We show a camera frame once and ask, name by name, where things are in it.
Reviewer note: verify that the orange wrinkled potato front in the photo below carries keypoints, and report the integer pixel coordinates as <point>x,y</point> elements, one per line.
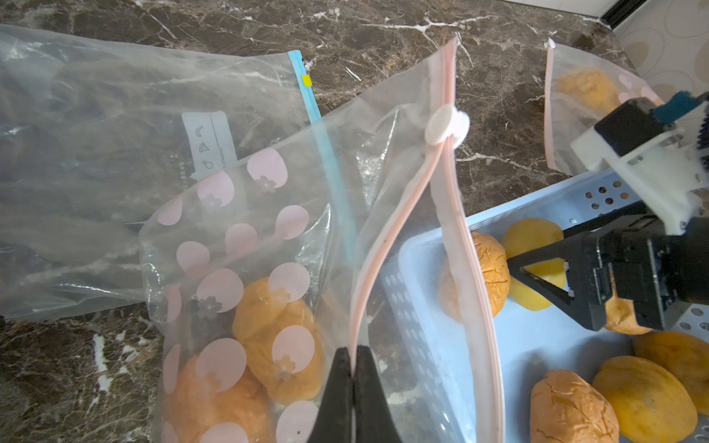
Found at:
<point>565,408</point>

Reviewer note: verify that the clear pink zipper bag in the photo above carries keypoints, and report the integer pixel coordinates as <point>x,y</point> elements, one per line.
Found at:
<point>581,89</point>

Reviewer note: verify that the clear pink zipper bag spare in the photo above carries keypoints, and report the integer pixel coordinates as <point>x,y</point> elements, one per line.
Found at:
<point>319,215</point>

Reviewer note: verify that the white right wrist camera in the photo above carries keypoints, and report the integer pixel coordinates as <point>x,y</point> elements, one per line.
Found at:
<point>642,143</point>

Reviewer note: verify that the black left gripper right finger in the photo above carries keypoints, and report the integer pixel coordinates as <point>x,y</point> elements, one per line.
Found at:
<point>372,417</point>

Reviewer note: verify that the light blue plastic basket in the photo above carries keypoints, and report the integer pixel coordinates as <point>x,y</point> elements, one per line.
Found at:
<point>530,343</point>

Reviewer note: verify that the yellow potato front middle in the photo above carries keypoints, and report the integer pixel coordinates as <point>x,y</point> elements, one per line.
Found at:
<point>650,403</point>

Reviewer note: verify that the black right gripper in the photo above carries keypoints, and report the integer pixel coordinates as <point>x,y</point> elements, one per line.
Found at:
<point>653,271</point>

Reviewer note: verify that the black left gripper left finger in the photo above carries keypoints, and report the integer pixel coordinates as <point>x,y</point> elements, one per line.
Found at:
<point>335,417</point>

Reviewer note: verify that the clear blue zipper bag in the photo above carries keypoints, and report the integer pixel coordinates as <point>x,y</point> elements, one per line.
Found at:
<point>96,136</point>

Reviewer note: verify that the black corner frame post right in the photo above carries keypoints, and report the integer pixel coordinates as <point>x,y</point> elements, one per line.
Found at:
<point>620,11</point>

